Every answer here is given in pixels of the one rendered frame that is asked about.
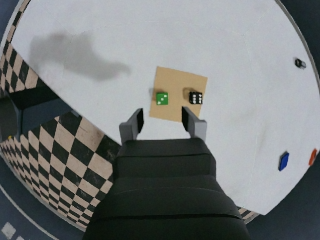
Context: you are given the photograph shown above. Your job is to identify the green die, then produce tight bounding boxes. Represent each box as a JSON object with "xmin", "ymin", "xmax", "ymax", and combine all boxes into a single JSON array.
[{"xmin": 156, "ymin": 92, "xmax": 168, "ymax": 105}]

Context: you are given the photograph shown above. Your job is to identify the orange pocket multimeter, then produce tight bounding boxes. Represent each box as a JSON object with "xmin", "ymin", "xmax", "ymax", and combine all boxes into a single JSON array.
[{"xmin": 308, "ymin": 148, "xmax": 318, "ymax": 166}]

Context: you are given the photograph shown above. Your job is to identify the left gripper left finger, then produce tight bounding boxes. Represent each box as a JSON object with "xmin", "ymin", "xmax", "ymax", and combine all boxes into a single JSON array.
[{"xmin": 118, "ymin": 108, "xmax": 144, "ymax": 145}]

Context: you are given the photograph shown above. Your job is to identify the tan flat mat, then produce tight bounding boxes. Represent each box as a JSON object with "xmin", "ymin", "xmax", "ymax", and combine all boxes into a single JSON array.
[{"xmin": 149, "ymin": 66, "xmax": 208, "ymax": 123}]

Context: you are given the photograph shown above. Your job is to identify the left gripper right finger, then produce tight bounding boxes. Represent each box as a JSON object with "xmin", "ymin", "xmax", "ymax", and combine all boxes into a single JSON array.
[{"xmin": 181, "ymin": 106, "xmax": 207, "ymax": 142}]

